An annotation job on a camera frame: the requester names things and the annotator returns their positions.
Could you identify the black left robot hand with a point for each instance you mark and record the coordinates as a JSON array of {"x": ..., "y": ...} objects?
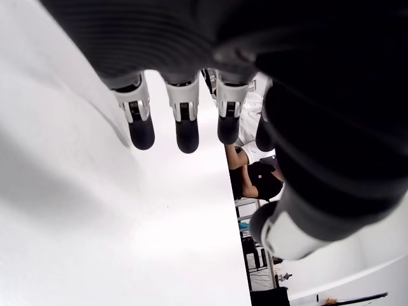
[{"x": 318, "y": 127}]

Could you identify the person in black shirt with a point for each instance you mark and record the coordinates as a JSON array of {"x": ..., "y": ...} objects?
[{"x": 261, "y": 181}]

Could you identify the white round table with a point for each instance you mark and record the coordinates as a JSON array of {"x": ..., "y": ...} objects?
[{"x": 334, "y": 280}]

